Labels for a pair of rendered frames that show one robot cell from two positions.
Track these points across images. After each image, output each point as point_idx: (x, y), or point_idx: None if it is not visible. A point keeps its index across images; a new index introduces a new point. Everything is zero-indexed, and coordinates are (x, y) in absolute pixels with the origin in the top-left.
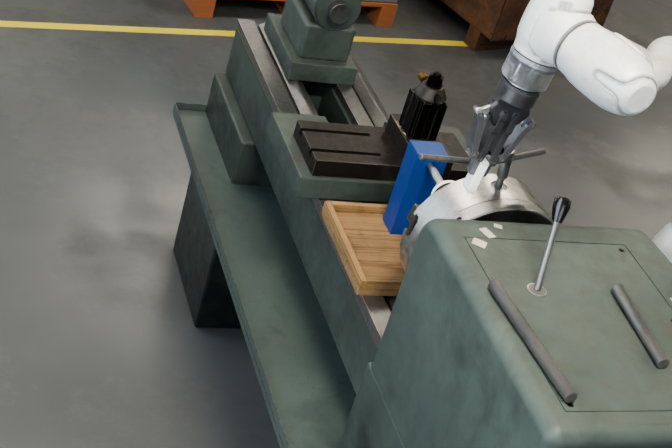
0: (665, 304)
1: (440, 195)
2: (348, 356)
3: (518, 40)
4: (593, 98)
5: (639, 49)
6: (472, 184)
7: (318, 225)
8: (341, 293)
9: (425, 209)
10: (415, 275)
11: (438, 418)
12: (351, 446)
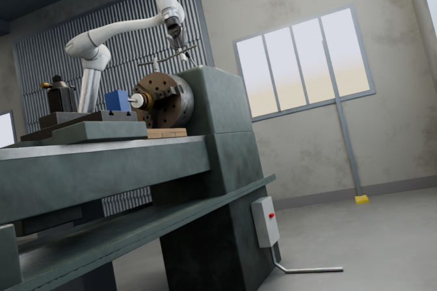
0: None
1: (172, 76)
2: (194, 167)
3: (174, 4)
4: (183, 17)
5: None
6: (185, 56)
7: (144, 152)
8: (176, 153)
9: (177, 81)
10: (209, 84)
11: (232, 109)
12: (225, 167)
